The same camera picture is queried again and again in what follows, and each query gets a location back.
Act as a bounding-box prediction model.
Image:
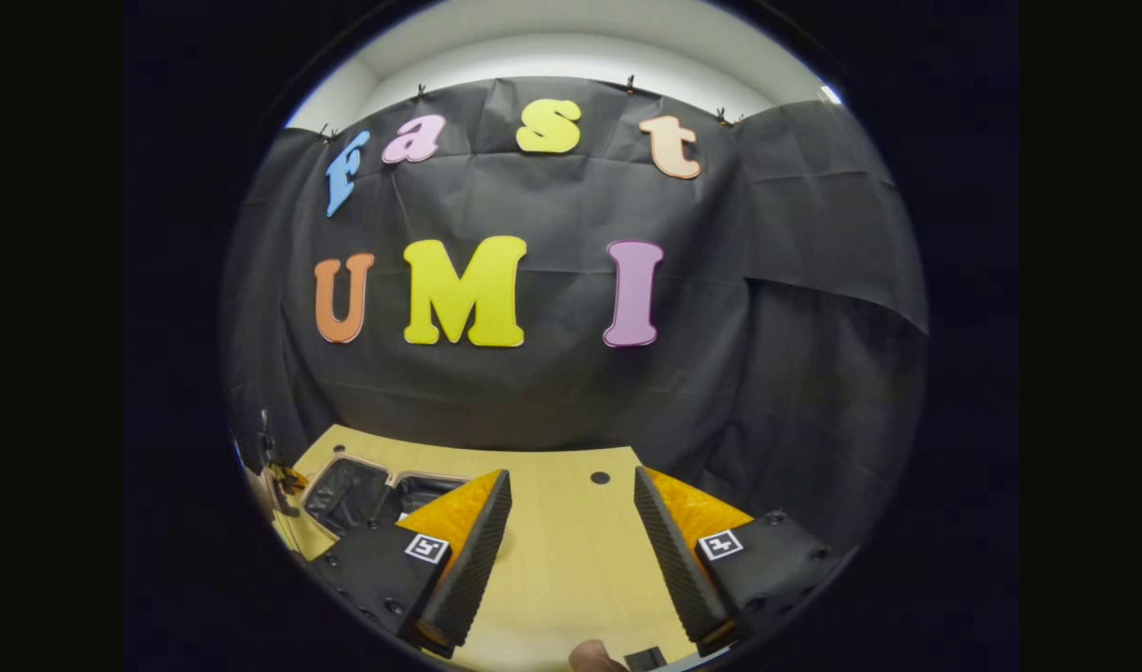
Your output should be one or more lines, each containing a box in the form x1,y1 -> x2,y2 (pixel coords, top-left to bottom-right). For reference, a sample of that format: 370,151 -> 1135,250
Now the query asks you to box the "pink suitcase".
299,454 -> 474,539

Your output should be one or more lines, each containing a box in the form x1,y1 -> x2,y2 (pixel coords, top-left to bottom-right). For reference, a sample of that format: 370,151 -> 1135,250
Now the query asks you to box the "black backdrop cloth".
218,77 -> 931,561

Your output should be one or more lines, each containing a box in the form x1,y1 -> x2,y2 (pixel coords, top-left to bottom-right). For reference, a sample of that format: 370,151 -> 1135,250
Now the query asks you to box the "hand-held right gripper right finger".
633,465 -> 859,657

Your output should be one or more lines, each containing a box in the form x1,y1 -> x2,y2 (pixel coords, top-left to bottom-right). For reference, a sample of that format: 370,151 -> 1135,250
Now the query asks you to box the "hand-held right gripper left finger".
296,469 -> 514,659

